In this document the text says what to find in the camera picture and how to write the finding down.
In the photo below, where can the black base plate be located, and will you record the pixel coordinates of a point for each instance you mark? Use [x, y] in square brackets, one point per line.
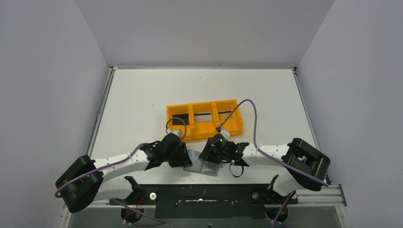
[220, 201]

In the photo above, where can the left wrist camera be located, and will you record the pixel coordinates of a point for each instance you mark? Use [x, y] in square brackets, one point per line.
[177, 132]

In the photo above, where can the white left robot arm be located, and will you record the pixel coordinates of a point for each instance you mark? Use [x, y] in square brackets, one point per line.
[88, 180]

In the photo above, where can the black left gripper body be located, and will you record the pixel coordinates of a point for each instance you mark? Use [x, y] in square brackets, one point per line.
[183, 154]

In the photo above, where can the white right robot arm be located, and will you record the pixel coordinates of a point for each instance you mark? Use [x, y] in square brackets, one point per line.
[306, 166]

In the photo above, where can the green card holder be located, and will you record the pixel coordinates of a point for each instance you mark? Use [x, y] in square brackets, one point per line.
[200, 166]

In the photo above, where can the yellow three-compartment bin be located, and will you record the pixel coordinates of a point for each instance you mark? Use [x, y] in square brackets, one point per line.
[201, 131]

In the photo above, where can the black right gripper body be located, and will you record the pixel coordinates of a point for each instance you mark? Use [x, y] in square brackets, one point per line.
[208, 154]

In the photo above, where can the gold card end bin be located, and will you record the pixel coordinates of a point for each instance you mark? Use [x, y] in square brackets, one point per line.
[225, 114]

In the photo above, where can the silver card middle bin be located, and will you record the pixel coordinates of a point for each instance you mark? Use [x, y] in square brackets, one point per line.
[202, 117]

